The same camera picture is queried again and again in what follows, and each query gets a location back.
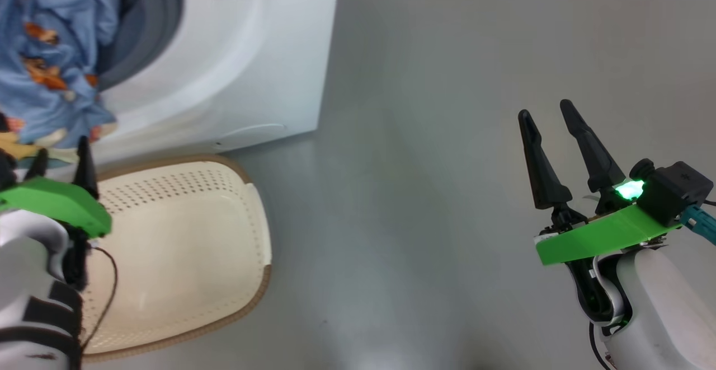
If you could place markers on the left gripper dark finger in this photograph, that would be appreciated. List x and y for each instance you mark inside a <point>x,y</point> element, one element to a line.
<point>85,174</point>
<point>38,167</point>

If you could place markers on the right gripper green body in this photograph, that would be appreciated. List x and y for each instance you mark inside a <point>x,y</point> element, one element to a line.
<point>604,241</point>

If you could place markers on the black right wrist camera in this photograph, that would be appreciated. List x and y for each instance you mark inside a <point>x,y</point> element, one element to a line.
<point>674,191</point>

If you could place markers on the white washing machine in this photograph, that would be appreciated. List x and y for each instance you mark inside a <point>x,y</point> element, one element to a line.
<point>251,51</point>

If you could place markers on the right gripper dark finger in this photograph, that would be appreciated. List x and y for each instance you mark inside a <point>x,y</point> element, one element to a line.
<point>596,157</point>
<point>540,174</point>

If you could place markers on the cream perforated laundry basket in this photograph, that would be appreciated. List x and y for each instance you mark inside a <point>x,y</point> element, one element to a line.
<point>184,247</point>

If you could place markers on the grey rubber door gasket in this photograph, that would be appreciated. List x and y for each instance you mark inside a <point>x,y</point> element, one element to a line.
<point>151,23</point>

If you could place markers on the blue cartoon print garment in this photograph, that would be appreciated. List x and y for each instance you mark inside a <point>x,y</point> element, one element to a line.
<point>56,23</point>

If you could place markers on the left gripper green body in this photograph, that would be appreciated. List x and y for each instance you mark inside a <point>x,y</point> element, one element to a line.
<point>56,199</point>

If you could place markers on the round white filter cover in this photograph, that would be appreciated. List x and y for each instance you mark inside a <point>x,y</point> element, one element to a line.
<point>251,134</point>

